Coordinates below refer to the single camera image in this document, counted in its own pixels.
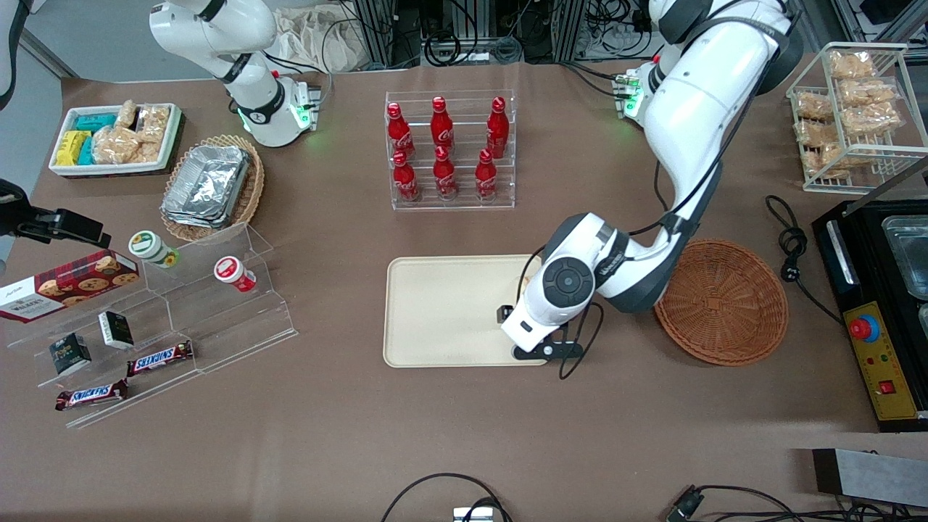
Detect beige plastic tray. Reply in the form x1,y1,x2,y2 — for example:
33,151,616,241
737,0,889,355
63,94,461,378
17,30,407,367
382,254,553,369

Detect white rectangular snack tray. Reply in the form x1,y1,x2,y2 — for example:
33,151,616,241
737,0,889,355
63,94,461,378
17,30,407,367
48,102,185,179

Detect round brown wicker basket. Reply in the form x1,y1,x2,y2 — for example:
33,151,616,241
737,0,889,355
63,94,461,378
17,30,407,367
653,239,790,368

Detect oval light wicker basket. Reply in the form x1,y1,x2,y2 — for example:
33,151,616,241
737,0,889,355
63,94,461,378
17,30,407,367
160,133,266,244

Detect yellow snack pack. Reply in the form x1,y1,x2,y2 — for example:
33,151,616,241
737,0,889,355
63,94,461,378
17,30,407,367
56,130,92,167

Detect red tartan cookie box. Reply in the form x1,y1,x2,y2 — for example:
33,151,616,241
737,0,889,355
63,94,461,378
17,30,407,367
0,249,141,324

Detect clear acrylic bottle rack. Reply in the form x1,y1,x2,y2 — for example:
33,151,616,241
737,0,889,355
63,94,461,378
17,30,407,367
384,88,518,212

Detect red cola bottle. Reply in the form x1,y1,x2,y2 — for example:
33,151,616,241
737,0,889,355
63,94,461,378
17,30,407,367
432,145,460,201
474,148,499,201
386,101,416,161
430,96,456,154
486,96,510,160
391,149,422,203

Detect green lid yogurt cup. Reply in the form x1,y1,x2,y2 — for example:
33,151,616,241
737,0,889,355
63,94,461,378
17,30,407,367
128,230,181,270

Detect small black carton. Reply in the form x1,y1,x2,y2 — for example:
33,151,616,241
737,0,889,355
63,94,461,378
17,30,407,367
97,310,136,351
49,331,94,377

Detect aluminium foil container stack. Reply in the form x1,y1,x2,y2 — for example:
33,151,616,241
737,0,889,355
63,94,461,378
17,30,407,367
160,144,252,230

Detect brown chocolate bar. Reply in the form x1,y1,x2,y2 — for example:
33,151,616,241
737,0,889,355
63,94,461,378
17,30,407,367
54,378,131,413
126,340,195,377

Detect red lid yogurt cup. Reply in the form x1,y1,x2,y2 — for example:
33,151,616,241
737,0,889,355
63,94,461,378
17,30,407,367
213,255,257,294

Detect clear acrylic stepped stand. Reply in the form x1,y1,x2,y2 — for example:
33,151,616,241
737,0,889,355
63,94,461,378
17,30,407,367
3,220,299,431

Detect beige cloth bag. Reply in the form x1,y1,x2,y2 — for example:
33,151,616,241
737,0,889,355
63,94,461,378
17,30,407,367
274,6,372,73

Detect clear bagged pastry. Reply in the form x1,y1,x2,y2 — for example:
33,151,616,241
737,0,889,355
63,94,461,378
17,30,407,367
829,49,877,80
841,103,904,138
793,120,834,149
796,94,834,121
800,144,850,181
837,77,898,108

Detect black appliance housing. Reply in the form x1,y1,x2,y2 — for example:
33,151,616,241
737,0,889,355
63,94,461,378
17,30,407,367
811,155,928,434

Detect yellow control panel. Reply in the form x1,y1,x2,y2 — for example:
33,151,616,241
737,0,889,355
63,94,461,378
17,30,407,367
842,300,921,422

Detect grey metal box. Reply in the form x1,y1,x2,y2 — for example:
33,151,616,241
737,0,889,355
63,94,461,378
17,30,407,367
811,447,928,509

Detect steel pan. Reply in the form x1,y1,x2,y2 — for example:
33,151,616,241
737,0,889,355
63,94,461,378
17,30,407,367
880,213,928,299

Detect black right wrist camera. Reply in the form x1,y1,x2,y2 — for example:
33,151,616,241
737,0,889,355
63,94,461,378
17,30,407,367
14,208,112,249

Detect black looped cable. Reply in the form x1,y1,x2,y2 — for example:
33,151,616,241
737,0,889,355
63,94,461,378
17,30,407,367
380,473,513,522

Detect black connector with cable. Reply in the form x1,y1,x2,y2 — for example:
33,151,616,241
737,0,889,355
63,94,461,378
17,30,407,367
666,484,928,522

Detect aluminium frame post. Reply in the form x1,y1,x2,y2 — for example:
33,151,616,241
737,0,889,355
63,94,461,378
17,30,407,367
550,0,589,63
354,0,398,67

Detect black power cable with plug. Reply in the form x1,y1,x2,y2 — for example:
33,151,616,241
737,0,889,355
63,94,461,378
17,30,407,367
766,194,846,324

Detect white wire basket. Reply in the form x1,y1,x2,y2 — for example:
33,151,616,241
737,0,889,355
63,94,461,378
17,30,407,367
786,41,928,194

